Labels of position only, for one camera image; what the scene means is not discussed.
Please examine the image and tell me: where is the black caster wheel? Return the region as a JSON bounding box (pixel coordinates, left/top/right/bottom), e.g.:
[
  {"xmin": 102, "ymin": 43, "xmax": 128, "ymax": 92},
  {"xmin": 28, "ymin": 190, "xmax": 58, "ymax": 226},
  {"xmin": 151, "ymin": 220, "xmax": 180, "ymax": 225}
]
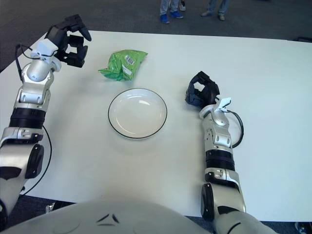
[{"xmin": 294, "ymin": 221, "xmax": 309, "ymax": 234}]

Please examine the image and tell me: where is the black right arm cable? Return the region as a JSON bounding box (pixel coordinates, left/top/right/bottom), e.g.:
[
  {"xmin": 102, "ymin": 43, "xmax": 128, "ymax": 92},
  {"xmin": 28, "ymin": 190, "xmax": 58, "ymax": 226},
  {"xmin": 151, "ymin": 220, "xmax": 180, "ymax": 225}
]
[{"xmin": 225, "ymin": 109, "xmax": 245, "ymax": 149}]

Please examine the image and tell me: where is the person with blue shoes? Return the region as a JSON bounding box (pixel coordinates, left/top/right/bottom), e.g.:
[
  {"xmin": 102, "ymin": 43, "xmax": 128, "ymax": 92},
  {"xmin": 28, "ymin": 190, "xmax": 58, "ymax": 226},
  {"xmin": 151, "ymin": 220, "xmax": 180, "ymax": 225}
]
[{"xmin": 159, "ymin": 0, "xmax": 184, "ymax": 24}]

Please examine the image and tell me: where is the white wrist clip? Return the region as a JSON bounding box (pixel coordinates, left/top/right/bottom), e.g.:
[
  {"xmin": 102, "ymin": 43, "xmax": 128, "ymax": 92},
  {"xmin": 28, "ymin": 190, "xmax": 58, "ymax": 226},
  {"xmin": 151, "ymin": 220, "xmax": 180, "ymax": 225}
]
[
  {"xmin": 31, "ymin": 40, "xmax": 59, "ymax": 60},
  {"xmin": 215, "ymin": 97, "xmax": 232, "ymax": 113}
]

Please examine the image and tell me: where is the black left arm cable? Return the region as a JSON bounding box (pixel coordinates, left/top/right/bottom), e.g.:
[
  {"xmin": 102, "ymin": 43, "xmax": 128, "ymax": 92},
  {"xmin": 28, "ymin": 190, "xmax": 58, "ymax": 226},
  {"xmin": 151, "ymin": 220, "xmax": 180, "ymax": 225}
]
[{"xmin": 14, "ymin": 43, "xmax": 53, "ymax": 195}]

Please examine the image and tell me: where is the green snack bag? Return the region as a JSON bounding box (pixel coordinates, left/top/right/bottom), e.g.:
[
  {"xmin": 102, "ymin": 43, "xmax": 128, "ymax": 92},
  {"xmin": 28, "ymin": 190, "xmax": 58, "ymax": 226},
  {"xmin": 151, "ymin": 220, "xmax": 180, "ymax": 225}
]
[{"xmin": 97, "ymin": 48, "xmax": 149, "ymax": 82}]

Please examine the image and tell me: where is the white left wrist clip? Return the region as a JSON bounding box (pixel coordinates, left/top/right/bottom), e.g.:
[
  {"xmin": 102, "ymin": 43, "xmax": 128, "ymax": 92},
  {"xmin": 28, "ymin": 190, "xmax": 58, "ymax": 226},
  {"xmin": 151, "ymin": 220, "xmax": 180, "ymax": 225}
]
[{"xmin": 31, "ymin": 40, "xmax": 59, "ymax": 60}]

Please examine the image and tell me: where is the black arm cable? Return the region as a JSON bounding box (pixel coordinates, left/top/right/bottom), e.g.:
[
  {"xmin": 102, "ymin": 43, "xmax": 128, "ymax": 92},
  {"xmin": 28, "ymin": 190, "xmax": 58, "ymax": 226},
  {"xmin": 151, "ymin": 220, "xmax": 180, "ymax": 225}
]
[
  {"xmin": 14, "ymin": 43, "xmax": 53, "ymax": 195},
  {"xmin": 225, "ymin": 109, "xmax": 245, "ymax": 149}
]

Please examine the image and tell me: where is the white plate black rim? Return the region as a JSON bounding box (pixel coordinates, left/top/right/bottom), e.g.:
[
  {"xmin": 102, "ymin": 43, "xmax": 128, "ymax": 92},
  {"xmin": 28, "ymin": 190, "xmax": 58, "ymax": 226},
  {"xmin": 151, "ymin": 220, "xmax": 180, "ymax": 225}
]
[{"xmin": 108, "ymin": 88, "xmax": 168, "ymax": 140}]

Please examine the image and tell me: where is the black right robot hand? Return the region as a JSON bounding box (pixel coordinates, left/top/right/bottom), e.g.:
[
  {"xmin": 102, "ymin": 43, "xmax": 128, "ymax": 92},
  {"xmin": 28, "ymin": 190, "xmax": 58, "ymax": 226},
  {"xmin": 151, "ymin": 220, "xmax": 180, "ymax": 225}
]
[{"xmin": 184, "ymin": 71, "xmax": 221, "ymax": 108}]

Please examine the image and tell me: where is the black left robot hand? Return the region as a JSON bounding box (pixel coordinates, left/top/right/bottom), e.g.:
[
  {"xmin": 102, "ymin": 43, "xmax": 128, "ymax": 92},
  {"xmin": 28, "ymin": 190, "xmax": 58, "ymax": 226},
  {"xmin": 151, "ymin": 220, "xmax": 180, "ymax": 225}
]
[{"xmin": 45, "ymin": 14, "xmax": 92, "ymax": 68}]

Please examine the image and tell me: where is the person with tan shoes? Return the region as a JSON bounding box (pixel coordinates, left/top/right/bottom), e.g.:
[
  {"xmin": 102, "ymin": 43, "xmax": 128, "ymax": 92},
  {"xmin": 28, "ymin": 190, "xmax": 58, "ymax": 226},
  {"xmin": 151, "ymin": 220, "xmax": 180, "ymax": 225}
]
[{"xmin": 200, "ymin": 0, "xmax": 231, "ymax": 21}]

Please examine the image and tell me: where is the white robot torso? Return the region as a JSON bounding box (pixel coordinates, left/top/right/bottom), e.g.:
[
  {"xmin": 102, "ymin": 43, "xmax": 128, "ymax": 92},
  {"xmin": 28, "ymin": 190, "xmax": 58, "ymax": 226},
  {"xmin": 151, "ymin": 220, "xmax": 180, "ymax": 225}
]
[{"xmin": 4, "ymin": 196, "xmax": 215, "ymax": 234}]

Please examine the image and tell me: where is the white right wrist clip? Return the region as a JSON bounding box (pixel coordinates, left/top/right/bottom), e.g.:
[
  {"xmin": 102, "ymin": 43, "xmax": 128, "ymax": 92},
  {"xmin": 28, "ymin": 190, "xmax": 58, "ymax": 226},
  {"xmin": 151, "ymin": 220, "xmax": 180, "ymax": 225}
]
[{"xmin": 215, "ymin": 97, "xmax": 232, "ymax": 113}]

